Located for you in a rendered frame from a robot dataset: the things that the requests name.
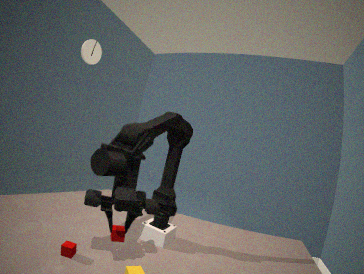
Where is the yellow cube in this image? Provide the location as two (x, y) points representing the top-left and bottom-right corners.
(125, 266), (145, 274)

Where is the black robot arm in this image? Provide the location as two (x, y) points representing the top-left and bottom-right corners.
(90, 112), (193, 230)

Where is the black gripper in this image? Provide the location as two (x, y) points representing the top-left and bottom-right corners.
(84, 176), (160, 233)

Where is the red cube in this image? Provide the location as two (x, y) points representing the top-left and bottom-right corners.
(110, 225), (125, 242)
(61, 241), (77, 258)

